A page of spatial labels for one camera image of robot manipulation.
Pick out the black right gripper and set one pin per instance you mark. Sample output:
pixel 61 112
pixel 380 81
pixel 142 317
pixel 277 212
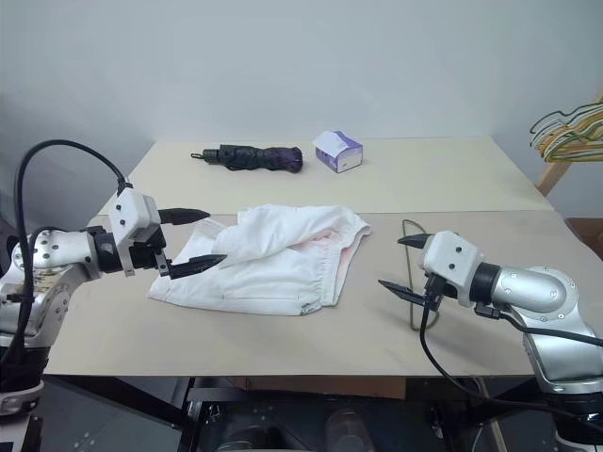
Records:
pixel 434 289

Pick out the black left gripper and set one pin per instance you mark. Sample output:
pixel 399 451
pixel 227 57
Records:
pixel 148 252

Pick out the white shorts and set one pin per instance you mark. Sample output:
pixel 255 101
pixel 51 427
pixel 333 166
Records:
pixel 264 278

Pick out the black purple folded umbrella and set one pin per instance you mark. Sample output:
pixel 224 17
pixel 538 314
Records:
pixel 254 157

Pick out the purple white tissue box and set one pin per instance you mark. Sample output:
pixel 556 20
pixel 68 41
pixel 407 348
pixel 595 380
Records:
pixel 346 155

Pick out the grey rounded shell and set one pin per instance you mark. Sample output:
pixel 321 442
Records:
pixel 346 428

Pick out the open brown cardboard box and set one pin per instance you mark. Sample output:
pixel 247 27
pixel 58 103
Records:
pixel 589 235

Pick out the light wooden floor slat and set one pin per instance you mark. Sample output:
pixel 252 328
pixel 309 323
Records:
pixel 496 435

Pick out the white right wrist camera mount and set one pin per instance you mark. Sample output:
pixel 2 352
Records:
pixel 452 259

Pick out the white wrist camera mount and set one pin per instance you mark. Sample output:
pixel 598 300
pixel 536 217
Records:
pixel 132 212
pixel 452 259

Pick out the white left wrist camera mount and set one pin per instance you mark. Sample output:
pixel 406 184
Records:
pixel 132 212

